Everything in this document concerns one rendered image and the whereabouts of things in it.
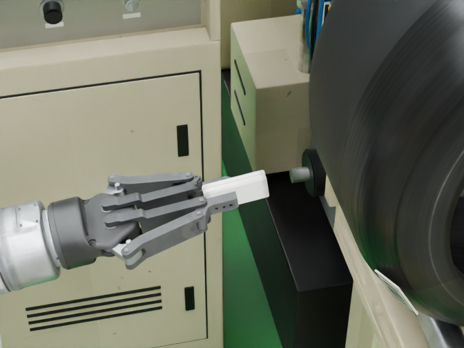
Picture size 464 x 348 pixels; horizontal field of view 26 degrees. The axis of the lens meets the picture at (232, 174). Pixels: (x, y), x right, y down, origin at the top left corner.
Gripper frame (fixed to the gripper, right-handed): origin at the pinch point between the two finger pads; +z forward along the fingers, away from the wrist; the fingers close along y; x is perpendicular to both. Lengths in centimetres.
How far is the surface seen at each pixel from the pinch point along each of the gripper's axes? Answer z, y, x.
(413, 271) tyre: 16.2, -11.3, 7.2
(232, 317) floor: 0, 73, 115
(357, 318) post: 21, 33, 74
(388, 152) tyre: 14.8, -8.4, -8.2
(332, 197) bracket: 15.8, 22.7, 29.0
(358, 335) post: 20, 32, 77
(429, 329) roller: 19.9, -6.4, 25.6
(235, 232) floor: 7, 101, 116
